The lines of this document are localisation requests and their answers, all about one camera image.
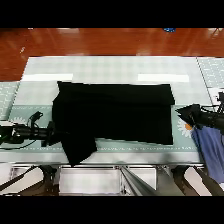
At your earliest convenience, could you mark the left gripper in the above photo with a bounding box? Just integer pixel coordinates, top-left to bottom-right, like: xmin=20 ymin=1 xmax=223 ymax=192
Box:
xmin=41 ymin=120 xmax=64 ymax=148

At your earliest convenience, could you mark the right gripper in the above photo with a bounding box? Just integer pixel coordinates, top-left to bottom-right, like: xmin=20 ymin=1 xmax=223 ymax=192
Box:
xmin=175 ymin=103 xmax=205 ymax=130

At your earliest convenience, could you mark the black T-shirt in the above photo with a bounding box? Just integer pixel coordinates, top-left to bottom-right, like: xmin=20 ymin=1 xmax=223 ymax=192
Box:
xmin=51 ymin=80 xmax=177 ymax=168

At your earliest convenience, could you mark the blue garment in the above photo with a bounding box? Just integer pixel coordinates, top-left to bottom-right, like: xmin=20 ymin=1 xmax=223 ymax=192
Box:
xmin=191 ymin=125 xmax=224 ymax=185

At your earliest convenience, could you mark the black cable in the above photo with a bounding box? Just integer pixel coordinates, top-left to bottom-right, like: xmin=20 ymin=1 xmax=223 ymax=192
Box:
xmin=0 ymin=139 xmax=38 ymax=151

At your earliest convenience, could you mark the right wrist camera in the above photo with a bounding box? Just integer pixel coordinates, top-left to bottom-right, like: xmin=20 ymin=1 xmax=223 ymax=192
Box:
xmin=215 ymin=91 xmax=224 ymax=108

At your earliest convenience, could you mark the silver frame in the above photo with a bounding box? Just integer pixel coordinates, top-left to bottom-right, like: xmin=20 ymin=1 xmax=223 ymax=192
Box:
xmin=0 ymin=161 xmax=224 ymax=197

